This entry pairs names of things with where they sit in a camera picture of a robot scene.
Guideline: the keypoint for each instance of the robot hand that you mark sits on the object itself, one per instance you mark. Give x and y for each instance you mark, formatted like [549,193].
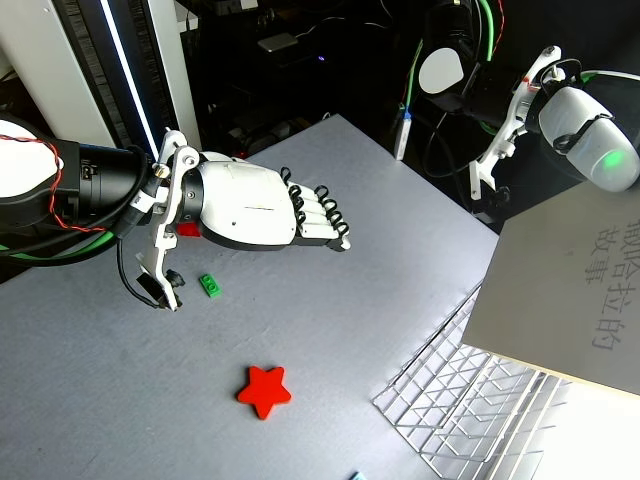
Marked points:
[250,205]
[580,130]

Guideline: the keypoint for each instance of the beige book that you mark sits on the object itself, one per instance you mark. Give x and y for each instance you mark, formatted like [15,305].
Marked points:
[550,280]

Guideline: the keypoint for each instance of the small red block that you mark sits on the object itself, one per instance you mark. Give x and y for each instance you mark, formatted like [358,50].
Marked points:
[189,230]

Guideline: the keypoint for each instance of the green toy brick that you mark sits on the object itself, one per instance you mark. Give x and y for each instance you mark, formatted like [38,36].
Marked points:
[211,286]

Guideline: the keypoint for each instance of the silver flat device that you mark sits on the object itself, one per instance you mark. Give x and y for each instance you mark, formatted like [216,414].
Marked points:
[277,42]

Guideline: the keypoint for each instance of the red star block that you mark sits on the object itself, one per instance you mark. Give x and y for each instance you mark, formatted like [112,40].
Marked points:
[263,392]

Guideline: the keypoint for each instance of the grey table cloth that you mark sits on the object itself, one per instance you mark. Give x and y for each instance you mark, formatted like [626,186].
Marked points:
[150,375]

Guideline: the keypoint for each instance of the white robot body column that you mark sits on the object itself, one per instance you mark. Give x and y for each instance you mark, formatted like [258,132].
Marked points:
[50,60]

